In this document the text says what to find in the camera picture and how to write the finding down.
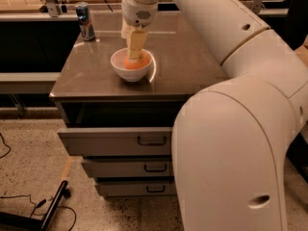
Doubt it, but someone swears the black floor cable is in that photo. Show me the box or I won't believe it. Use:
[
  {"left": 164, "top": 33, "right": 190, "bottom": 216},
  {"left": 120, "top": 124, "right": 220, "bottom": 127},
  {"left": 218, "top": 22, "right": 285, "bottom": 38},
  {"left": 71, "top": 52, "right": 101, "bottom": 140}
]
[{"left": 0, "top": 132, "right": 78, "bottom": 231}]

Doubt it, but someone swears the white ceramic bowl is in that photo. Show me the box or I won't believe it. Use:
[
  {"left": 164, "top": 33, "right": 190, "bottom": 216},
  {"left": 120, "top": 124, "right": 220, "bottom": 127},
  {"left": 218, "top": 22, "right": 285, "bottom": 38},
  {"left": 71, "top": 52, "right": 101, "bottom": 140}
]
[{"left": 111, "top": 48, "right": 153, "bottom": 82}]

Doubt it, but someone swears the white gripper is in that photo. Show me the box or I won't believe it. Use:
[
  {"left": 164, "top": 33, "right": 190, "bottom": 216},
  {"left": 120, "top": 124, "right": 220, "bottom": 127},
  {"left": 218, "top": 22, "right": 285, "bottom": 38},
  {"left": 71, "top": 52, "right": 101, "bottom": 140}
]
[{"left": 121, "top": 0, "right": 158, "bottom": 61}]

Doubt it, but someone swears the top grey drawer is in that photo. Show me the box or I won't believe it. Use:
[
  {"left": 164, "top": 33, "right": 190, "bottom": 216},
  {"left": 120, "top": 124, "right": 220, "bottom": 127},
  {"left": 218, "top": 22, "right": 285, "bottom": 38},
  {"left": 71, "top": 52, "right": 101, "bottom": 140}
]
[{"left": 58, "top": 127, "right": 171, "bottom": 157}]

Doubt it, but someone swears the blue silver drink can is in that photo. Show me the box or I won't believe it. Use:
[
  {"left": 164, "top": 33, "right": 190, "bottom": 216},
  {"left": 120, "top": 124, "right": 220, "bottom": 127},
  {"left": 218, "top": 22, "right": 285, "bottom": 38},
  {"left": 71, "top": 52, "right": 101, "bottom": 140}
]
[{"left": 75, "top": 2, "right": 95, "bottom": 41}]

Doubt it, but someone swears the black stand leg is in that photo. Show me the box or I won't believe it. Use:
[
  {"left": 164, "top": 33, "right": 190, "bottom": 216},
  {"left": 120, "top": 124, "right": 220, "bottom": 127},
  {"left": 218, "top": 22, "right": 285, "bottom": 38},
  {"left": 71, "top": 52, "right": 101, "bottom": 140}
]
[{"left": 0, "top": 180, "right": 71, "bottom": 231}]

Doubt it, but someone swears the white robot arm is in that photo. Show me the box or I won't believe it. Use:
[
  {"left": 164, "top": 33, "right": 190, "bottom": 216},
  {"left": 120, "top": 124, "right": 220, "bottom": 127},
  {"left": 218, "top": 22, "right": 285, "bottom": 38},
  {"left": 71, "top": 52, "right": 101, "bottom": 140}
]
[{"left": 122, "top": 0, "right": 308, "bottom": 231}]

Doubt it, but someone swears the grey side bench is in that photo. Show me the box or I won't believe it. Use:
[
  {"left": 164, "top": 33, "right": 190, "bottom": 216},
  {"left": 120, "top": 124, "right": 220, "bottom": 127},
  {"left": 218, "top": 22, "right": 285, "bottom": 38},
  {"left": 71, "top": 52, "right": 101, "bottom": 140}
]
[{"left": 0, "top": 72, "right": 60, "bottom": 94}]

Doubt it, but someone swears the orange fruit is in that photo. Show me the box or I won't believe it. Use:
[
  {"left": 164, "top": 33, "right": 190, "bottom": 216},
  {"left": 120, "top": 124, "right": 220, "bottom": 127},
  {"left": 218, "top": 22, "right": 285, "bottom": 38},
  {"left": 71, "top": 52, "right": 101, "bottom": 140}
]
[{"left": 124, "top": 54, "right": 150, "bottom": 70}]

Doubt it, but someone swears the bottom grey drawer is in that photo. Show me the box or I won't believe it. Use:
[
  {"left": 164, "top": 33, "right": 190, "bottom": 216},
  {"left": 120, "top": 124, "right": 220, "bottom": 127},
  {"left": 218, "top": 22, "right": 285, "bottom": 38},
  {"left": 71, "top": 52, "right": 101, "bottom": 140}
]
[{"left": 95, "top": 177, "right": 176, "bottom": 198}]

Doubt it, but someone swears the middle grey drawer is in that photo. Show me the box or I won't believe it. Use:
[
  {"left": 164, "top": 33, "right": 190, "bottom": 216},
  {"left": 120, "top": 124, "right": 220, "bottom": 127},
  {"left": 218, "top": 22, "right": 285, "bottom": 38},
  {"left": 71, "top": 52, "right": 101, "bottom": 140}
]
[{"left": 82, "top": 156, "right": 173, "bottom": 178}]

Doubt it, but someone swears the grey drawer cabinet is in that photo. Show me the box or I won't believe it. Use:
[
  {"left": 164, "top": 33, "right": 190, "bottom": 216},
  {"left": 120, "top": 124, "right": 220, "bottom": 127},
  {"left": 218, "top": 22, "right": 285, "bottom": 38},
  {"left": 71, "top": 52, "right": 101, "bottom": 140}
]
[{"left": 48, "top": 11, "right": 229, "bottom": 200}]

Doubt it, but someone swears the grey drawer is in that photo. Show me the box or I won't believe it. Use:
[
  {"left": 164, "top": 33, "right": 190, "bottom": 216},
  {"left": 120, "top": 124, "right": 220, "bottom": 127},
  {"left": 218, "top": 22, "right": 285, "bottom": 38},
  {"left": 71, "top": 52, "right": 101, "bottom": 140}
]
[
  {"left": 82, "top": 156, "right": 173, "bottom": 178},
  {"left": 58, "top": 127, "right": 171, "bottom": 157},
  {"left": 95, "top": 177, "right": 176, "bottom": 198}
]

